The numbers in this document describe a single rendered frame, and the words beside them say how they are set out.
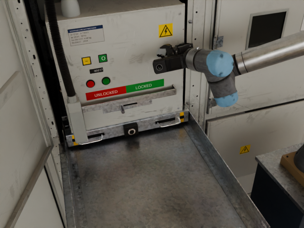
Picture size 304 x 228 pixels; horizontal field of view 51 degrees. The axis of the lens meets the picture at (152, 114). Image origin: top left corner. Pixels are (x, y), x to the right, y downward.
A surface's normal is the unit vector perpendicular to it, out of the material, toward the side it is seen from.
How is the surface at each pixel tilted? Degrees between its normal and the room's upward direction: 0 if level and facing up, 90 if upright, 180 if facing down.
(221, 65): 75
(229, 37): 90
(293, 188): 0
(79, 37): 90
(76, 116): 90
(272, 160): 0
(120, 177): 0
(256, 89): 91
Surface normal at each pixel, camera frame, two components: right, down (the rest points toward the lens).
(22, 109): 1.00, 0.02
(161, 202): -0.04, -0.81
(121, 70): 0.29, 0.55
